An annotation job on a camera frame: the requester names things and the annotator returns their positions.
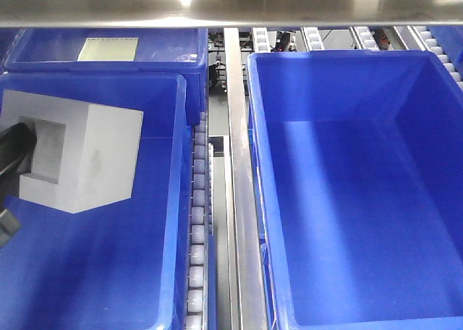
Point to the blue sorting bin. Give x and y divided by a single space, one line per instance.
359 179
120 266

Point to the steel top shelf beam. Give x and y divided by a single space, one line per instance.
226 13

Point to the right blue sorting bin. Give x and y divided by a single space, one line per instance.
359 179

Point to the gray square foam base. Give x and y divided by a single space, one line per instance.
86 153

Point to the steel divider rail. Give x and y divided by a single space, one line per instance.
246 283

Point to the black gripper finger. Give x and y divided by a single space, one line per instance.
9 226
17 142

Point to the left blue sorting bin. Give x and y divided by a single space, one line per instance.
120 266

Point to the rear blue bin with label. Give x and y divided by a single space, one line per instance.
179 50

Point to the white roller conveyor track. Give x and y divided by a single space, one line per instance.
197 293

